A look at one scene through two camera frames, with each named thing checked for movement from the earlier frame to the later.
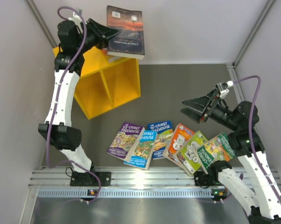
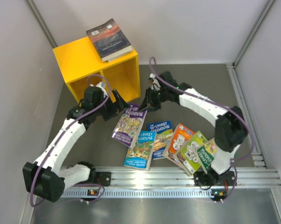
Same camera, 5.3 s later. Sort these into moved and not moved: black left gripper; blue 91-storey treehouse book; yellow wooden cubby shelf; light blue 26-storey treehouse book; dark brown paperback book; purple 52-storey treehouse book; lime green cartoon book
Moved: purple 52-storey treehouse book; black left gripper; dark brown paperback book
Not moved: yellow wooden cubby shelf; light blue 26-storey treehouse book; blue 91-storey treehouse book; lime green cartoon book
